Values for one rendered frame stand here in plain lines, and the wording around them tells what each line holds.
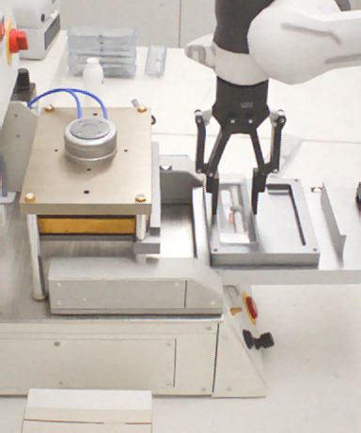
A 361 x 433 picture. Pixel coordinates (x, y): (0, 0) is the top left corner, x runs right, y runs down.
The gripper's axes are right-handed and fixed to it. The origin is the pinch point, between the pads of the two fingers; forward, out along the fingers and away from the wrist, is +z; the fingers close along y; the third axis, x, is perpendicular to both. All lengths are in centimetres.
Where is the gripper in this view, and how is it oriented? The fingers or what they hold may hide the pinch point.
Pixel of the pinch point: (234, 193)
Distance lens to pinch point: 123.9
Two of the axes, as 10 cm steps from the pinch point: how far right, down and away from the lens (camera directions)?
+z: -0.2, 8.2, 5.7
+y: 10.0, 0.0, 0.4
